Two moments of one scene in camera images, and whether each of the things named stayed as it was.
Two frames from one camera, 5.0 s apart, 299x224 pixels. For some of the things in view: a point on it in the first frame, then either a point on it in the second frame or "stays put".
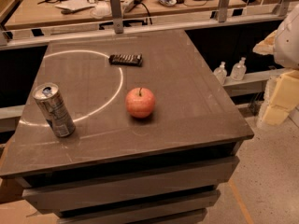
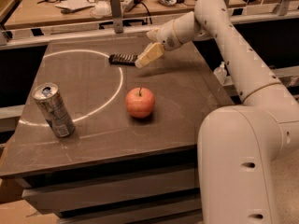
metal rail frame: [37, 35] stays put
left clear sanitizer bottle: [221, 73] stays put
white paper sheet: [76, 5] stays put
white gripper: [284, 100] → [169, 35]
